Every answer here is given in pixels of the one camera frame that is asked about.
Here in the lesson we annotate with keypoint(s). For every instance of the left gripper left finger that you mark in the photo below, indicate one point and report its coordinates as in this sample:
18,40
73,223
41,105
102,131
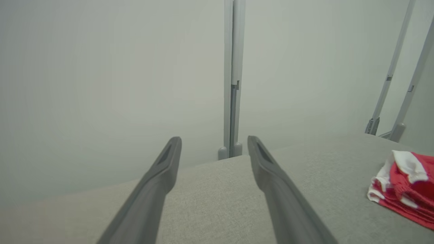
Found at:
149,193

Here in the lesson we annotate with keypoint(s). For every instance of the grey double partition post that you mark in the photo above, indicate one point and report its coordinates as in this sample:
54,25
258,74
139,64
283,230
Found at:
234,67

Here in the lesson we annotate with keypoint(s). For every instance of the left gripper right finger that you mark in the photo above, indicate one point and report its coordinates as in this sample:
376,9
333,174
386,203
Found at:
281,196

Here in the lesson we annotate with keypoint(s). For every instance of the red Bulls 23 shorts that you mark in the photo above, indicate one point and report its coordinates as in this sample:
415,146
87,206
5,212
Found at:
407,189

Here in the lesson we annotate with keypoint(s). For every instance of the thin slanted grey frame post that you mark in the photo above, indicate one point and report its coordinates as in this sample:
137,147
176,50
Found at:
390,74

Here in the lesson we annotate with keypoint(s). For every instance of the thick slanted grey frame post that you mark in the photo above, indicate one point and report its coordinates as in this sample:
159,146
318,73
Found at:
412,91

